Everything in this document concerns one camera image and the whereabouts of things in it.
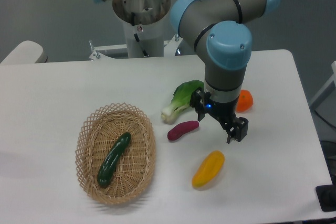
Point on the white chair armrest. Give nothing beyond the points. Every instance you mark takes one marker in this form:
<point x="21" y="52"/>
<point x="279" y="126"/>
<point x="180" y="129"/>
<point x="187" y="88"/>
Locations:
<point x="27" y="52"/>

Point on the white metal base frame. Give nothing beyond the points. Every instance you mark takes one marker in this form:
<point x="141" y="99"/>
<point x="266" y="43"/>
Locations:
<point x="174" y="47"/>

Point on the green bok choy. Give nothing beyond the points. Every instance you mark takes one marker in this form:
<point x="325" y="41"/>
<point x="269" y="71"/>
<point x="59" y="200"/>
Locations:
<point x="180" y="101"/>

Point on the black device at table edge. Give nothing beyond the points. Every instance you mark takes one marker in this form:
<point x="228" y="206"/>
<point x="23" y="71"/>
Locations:
<point x="326" y="197"/>

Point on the purple sweet potato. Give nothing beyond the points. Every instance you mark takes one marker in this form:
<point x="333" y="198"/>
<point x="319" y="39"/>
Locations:
<point x="181" y="129"/>

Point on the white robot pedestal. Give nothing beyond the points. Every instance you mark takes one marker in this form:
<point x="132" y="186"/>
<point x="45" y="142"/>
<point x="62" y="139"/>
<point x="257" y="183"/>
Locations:
<point x="142" y="22"/>

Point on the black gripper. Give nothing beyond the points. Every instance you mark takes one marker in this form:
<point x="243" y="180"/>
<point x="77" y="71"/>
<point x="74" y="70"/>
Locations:
<point x="224" y="113"/>

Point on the oval wicker basket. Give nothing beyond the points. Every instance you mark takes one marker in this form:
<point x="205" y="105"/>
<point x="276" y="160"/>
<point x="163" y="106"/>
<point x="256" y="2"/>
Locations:
<point x="135" y="167"/>

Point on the white furniture at right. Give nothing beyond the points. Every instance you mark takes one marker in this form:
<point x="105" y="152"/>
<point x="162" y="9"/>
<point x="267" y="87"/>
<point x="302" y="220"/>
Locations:
<point x="324" y="91"/>

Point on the orange tangerine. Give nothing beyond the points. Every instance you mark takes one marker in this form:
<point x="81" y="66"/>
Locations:
<point x="245" y="101"/>

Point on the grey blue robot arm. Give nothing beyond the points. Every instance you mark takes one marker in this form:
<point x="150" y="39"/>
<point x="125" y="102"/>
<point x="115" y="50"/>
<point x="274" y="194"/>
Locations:
<point x="217" y="32"/>

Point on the green cucumber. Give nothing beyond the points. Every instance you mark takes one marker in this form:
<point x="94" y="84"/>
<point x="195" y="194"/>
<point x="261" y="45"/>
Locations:
<point x="108" y="166"/>

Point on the yellow mango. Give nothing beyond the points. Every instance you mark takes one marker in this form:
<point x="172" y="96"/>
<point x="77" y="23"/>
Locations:
<point x="208" y="169"/>

